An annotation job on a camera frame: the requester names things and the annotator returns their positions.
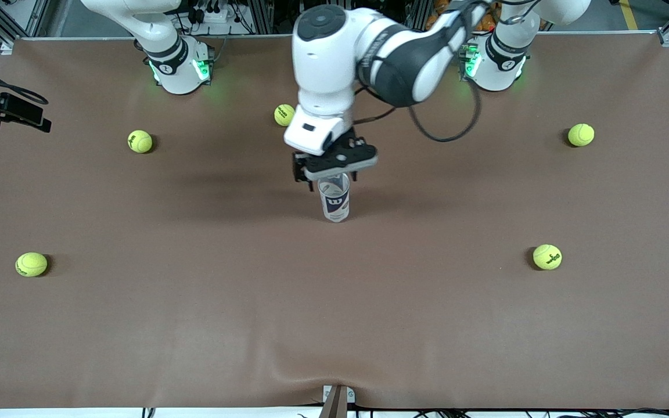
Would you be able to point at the white blue tennis ball can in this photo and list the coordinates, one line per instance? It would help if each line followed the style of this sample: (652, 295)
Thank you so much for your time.
(334, 203)

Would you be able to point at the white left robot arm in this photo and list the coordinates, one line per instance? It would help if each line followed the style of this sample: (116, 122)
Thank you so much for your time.
(323, 75)

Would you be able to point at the yellow tennis ball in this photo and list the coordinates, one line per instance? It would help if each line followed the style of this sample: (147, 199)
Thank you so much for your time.
(547, 256)
(281, 115)
(581, 134)

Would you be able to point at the yellow tennis ball Wilson print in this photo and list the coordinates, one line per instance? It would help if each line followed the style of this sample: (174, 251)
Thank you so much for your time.
(140, 141)

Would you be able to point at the yellow tennis ball Head print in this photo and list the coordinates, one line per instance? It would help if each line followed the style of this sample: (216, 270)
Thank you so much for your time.
(31, 264)

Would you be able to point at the brown table cover mat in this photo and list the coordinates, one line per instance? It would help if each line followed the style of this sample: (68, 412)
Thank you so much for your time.
(334, 325)

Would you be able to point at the white power strip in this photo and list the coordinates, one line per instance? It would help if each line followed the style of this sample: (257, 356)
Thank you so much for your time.
(213, 13)

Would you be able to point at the aluminium profile post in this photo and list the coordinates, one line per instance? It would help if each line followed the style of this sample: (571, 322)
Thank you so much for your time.
(259, 14)

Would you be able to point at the grey metal bracket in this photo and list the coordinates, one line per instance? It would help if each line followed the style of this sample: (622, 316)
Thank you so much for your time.
(351, 396)

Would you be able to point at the brown post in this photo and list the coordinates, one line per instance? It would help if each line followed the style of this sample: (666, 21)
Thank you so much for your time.
(334, 406)

